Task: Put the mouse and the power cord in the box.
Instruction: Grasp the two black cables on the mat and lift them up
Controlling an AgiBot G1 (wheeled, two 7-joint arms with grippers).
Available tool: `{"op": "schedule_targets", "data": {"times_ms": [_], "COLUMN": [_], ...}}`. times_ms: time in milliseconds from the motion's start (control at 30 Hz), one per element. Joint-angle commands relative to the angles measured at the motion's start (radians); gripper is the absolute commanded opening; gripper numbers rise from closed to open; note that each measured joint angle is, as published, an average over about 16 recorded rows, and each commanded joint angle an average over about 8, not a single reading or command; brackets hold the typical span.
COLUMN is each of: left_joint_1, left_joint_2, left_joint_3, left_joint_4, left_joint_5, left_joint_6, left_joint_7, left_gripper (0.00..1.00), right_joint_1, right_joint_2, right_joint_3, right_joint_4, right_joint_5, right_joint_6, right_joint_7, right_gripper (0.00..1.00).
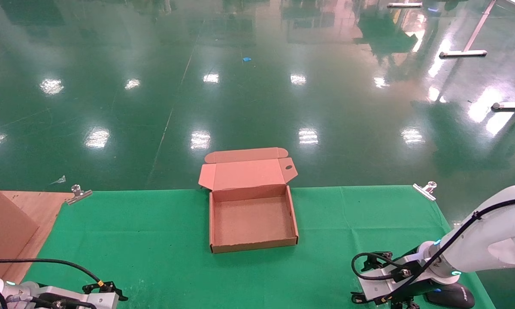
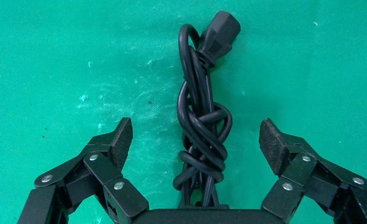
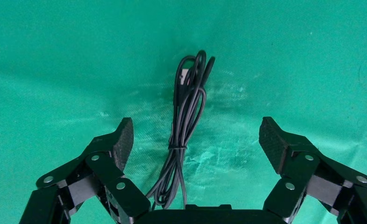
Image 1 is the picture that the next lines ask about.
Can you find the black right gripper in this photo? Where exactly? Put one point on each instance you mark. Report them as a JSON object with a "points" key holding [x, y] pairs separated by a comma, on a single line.
{"points": [[412, 296]]}

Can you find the black computer mouse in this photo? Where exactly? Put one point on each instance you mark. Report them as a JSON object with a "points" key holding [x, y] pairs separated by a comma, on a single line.
{"points": [[450, 297]]}

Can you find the open brown cardboard mailer box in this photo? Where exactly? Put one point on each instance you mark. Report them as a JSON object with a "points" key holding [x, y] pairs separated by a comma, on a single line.
{"points": [[251, 221]]}

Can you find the silver metal binder clip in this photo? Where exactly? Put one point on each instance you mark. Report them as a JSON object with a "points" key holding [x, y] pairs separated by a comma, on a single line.
{"points": [[78, 195], [425, 191]]}

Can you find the green tablecloth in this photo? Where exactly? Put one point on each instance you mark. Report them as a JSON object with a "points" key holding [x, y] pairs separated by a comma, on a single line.
{"points": [[154, 249]]}

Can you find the white stand foot with pole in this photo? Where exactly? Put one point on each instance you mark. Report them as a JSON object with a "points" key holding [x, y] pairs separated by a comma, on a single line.
{"points": [[462, 53]]}

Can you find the short white stand foot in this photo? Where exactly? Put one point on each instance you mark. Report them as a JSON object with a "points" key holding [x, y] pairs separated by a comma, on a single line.
{"points": [[404, 4]]}

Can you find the clear plastic scrap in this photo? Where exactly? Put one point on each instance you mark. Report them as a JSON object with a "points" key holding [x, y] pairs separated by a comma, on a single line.
{"points": [[59, 180]]}

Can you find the large brown cardboard carton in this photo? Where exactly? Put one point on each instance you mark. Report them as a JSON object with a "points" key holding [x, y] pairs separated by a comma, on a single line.
{"points": [[4, 231]]}

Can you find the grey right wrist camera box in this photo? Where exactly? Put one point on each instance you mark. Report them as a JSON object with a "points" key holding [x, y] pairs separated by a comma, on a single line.
{"points": [[382, 285]]}

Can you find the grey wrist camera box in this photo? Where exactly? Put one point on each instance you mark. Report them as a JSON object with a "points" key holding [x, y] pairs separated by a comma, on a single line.
{"points": [[94, 301], [382, 285]]}

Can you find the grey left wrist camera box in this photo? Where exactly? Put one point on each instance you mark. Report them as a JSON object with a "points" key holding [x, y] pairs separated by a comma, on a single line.
{"points": [[94, 301]]}

